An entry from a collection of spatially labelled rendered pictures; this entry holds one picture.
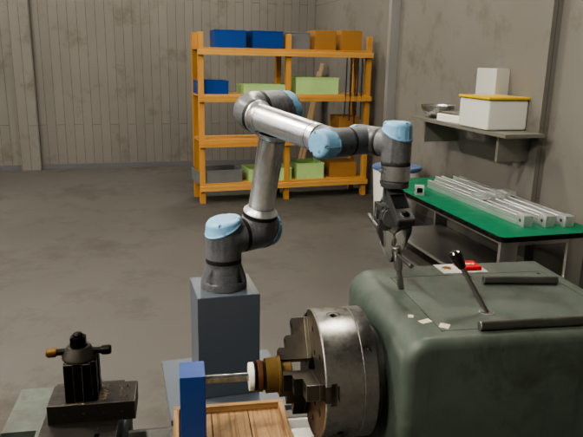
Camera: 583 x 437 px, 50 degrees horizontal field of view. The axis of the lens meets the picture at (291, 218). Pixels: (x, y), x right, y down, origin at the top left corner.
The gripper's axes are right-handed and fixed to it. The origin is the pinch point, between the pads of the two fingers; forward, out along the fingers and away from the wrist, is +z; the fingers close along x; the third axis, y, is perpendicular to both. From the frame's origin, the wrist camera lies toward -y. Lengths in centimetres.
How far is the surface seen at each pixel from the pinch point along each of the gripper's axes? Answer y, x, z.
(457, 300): -12.9, -12.8, 7.3
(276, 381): -16.1, 33.0, 24.2
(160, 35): 926, 85, -85
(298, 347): -9.7, 26.7, 18.9
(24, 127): 896, 300, 61
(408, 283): 0.4, -4.8, 7.3
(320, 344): -20.6, 23.5, 13.2
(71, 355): -7, 81, 19
